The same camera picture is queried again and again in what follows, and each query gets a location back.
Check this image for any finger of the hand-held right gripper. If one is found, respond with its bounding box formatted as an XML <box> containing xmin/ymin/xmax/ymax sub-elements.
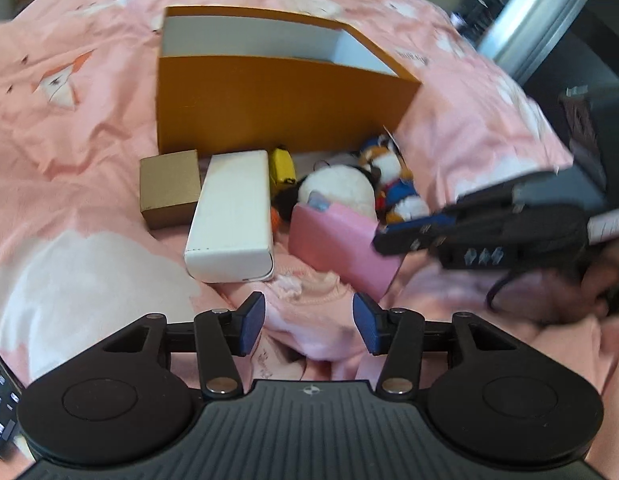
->
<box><xmin>373</xmin><ymin>172</ymin><xmax>555</xmax><ymax>256</ymax></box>
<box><xmin>437</xmin><ymin>242</ymin><xmax>523</xmax><ymax>272</ymax></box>

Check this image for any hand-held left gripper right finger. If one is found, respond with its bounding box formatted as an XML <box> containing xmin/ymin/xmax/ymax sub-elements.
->
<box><xmin>353</xmin><ymin>292</ymin><xmax>520</xmax><ymax>395</ymax></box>

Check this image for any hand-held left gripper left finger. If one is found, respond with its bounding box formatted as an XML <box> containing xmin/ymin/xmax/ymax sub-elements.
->
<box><xmin>102</xmin><ymin>292</ymin><xmax>266</xmax><ymax>395</ymax></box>

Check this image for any orange white plush toy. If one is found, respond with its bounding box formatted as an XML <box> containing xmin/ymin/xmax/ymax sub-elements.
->
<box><xmin>358</xmin><ymin>136</ymin><xmax>431</xmax><ymax>226</ymax></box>

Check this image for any pink card case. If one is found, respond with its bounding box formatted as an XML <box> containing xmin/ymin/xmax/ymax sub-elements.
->
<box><xmin>288</xmin><ymin>199</ymin><xmax>405</xmax><ymax>300</ymax></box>

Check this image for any panda plush toy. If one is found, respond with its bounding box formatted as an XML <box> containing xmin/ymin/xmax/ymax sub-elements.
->
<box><xmin>274</xmin><ymin>162</ymin><xmax>383</xmax><ymax>224</ymax></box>

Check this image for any long white box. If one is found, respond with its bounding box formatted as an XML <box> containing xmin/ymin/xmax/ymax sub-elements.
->
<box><xmin>184</xmin><ymin>150</ymin><xmax>276</xmax><ymax>284</ymax></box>

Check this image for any small yellow toy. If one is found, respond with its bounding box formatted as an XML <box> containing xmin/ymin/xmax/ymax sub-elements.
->
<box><xmin>268</xmin><ymin>146</ymin><xmax>298</xmax><ymax>197</ymax></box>

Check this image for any small brown cardboard box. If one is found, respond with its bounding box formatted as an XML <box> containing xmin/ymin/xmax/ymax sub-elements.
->
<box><xmin>139</xmin><ymin>150</ymin><xmax>203</xmax><ymax>231</ymax></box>

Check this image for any orange cardboard box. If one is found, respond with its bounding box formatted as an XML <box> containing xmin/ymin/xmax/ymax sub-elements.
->
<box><xmin>156</xmin><ymin>6</ymin><xmax>423</xmax><ymax>162</ymax></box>

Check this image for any person's right hand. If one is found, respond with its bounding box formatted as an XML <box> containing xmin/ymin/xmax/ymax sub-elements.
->
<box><xmin>564</xmin><ymin>247</ymin><xmax>619</xmax><ymax>322</ymax></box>

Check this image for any black phone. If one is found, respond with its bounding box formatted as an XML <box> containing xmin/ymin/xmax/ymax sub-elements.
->
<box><xmin>0</xmin><ymin>345</ymin><xmax>28</xmax><ymax>462</ymax></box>

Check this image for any black cable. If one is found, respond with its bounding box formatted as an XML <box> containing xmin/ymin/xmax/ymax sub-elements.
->
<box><xmin>485</xmin><ymin>266</ymin><xmax>520</xmax><ymax>313</ymax></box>

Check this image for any grey door frame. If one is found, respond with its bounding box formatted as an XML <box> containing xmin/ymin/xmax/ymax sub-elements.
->
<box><xmin>454</xmin><ymin>0</ymin><xmax>619</xmax><ymax>86</ymax></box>

